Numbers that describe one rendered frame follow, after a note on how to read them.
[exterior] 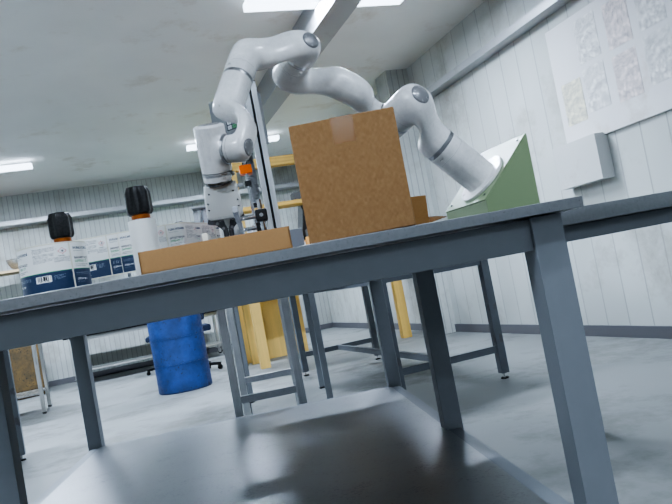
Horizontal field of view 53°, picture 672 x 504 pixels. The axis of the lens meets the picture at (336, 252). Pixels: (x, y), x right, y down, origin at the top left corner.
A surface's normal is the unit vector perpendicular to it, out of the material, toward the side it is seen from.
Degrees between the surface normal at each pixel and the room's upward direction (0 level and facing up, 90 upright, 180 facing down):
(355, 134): 90
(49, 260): 90
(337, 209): 90
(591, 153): 90
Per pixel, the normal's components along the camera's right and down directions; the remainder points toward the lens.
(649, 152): -0.93, 0.16
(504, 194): 0.30, -0.10
